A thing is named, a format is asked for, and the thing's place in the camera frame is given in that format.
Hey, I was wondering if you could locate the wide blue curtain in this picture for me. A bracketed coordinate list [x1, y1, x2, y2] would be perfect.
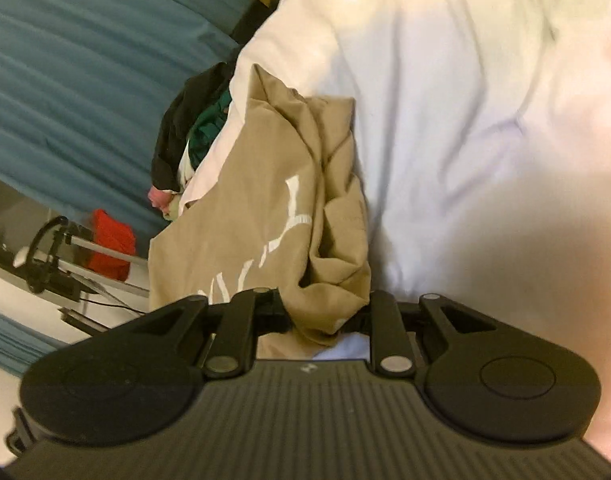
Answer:
[0, 0, 267, 242]

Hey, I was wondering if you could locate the pastel bed blanket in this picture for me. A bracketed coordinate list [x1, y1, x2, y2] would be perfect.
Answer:
[178, 0, 611, 463]

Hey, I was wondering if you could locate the white cloth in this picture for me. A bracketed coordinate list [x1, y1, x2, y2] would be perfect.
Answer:
[177, 144, 197, 187]

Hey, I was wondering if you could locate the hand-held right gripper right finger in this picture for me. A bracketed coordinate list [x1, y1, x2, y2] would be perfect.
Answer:
[343, 290, 506, 377]

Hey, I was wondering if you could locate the narrow blue curtain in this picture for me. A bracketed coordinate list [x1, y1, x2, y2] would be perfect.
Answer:
[0, 307, 67, 377]

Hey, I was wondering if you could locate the green garment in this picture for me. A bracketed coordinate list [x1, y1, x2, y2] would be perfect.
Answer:
[187, 90, 234, 167]

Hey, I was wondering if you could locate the red plastic basket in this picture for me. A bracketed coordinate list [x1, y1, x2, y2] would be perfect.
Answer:
[88, 209, 138, 282]

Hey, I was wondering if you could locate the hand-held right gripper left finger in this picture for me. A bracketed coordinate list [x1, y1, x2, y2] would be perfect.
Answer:
[105, 287, 292, 380]

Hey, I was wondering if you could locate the pink cloth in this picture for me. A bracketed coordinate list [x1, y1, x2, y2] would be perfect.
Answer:
[148, 187, 174, 212]

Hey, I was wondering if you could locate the black garment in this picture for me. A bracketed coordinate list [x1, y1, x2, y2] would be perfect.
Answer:
[152, 62, 236, 194]

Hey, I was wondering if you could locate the garment steamer stand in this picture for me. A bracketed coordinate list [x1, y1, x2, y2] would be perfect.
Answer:
[12, 215, 151, 337]

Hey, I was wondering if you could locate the tan t-shirt white print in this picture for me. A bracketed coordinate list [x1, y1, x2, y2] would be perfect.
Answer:
[148, 63, 374, 361]

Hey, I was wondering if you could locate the dark window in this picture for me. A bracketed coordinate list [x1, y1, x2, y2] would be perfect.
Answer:
[0, 172, 86, 272]

